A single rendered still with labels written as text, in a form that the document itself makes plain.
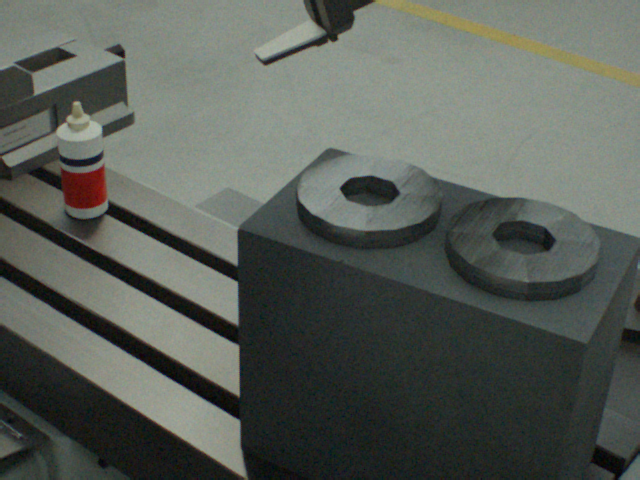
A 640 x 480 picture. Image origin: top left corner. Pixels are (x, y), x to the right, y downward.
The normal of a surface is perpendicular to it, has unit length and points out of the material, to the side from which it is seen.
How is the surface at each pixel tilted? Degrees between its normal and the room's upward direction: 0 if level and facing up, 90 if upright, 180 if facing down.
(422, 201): 0
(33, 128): 90
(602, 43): 0
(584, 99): 0
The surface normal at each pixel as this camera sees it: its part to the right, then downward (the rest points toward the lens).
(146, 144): 0.03, -0.83
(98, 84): 0.76, 0.38
